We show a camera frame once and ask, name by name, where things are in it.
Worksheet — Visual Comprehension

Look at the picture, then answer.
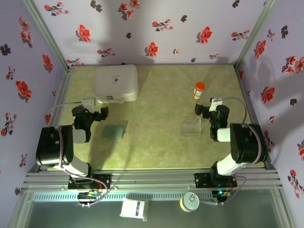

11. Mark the white cardboard box blue print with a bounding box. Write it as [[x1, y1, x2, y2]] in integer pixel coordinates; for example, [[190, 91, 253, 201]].
[[119, 199, 150, 222]]

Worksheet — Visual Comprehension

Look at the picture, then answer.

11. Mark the green leather card holder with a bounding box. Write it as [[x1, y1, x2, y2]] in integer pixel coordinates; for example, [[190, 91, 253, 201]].
[[103, 124, 125, 140]]

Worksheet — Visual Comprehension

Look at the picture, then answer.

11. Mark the long aluminium frame rail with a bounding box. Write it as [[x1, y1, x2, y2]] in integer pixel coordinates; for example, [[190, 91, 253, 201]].
[[20, 167, 284, 190]]

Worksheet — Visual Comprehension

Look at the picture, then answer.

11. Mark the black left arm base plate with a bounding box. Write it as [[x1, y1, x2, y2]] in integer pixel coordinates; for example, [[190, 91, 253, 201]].
[[67, 173, 112, 190]]

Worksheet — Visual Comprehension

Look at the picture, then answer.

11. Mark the aluminium side rail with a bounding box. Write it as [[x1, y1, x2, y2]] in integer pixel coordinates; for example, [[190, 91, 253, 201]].
[[27, 66, 75, 173], [234, 65, 278, 171]]

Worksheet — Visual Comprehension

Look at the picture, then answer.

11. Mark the aluminium corner post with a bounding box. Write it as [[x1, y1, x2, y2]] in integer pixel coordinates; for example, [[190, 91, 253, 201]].
[[21, 0, 75, 72], [234, 0, 277, 69]]

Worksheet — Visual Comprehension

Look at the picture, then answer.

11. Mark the pill bottle with orange cap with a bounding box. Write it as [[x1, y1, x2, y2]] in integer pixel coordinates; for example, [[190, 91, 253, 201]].
[[192, 82, 206, 100]]

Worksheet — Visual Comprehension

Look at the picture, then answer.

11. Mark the lilac right arm cable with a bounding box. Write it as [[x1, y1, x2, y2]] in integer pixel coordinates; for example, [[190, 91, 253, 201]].
[[213, 97, 263, 205]]

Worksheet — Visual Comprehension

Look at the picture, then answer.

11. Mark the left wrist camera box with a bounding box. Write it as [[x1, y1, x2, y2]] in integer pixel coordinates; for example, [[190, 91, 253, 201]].
[[82, 97, 97, 107]]

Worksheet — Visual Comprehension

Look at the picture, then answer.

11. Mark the clear acrylic card box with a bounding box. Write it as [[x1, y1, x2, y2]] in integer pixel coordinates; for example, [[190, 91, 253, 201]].
[[180, 116, 202, 137]]

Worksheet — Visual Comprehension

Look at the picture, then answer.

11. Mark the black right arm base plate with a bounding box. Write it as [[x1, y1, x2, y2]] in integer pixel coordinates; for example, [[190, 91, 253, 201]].
[[194, 172, 238, 189]]

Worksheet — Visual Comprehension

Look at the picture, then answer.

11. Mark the tin can with pull tab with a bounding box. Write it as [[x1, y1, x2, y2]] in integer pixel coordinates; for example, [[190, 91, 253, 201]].
[[179, 191, 200, 213]]

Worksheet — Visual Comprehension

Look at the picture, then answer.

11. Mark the grey slotted cable duct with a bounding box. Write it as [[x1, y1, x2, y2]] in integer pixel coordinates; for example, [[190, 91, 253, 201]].
[[32, 191, 213, 202]]

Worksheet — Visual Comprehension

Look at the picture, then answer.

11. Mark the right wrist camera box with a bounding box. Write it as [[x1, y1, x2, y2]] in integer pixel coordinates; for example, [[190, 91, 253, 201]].
[[209, 96, 224, 112]]

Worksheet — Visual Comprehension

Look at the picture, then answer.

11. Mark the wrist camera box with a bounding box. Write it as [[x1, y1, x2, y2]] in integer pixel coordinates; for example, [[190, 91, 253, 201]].
[[209, 96, 224, 112], [82, 97, 97, 107]]

